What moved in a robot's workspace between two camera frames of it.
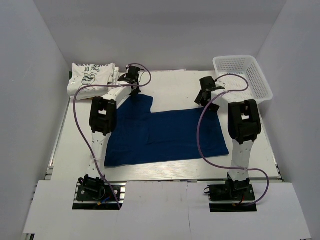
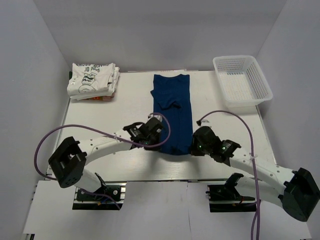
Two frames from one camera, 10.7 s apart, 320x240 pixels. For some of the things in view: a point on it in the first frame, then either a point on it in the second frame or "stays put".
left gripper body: [135, 88] -> [155, 127]
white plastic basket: [242, 78] stays put
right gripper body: [207, 100] -> [199, 139]
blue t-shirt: [141, 136] -> [171, 95]
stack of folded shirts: [82, 74] stays put
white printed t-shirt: [86, 74] stays put
